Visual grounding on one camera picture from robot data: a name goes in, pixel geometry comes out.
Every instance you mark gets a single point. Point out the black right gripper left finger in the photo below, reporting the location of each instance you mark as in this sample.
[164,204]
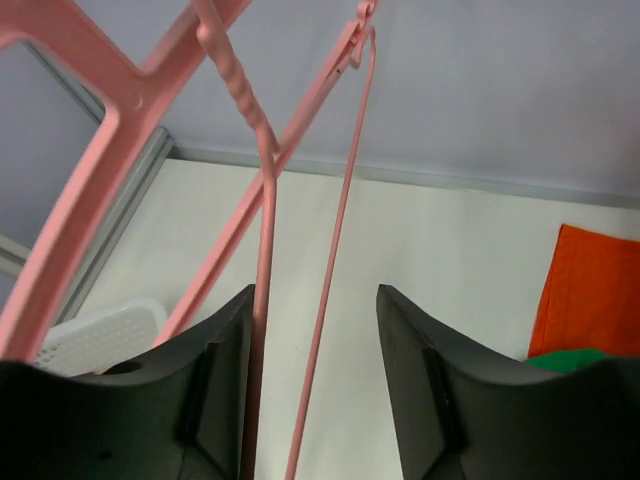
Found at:
[173,412]

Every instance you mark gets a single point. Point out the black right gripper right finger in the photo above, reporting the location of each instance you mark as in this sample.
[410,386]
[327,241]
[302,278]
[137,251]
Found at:
[464,411]

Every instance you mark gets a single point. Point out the green t shirt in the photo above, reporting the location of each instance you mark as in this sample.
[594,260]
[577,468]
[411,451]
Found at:
[567,361]

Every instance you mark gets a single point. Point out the thick pink plastic hanger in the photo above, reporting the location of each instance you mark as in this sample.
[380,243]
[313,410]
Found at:
[136,98]

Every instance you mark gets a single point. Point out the thin pink wire hanger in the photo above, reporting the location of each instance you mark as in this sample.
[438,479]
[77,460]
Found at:
[347,53]

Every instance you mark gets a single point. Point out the orange t shirt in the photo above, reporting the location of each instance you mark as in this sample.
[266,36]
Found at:
[590,298]

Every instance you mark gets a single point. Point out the white plastic basket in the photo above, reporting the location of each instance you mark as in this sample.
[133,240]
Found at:
[95,342]

